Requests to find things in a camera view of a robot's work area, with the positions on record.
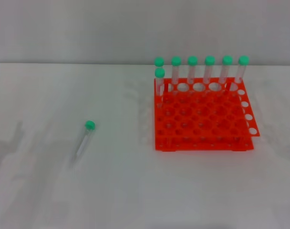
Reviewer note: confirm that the orange test tube rack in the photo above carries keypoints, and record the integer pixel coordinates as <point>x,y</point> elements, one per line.
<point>202,119</point>

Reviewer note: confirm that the green capped test tube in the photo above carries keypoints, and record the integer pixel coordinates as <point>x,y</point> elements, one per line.
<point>159,61</point>
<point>176,61</point>
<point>192,60</point>
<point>209,60</point>
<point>227,60</point>
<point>89,124</point>
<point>243,60</point>
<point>159,73</point>

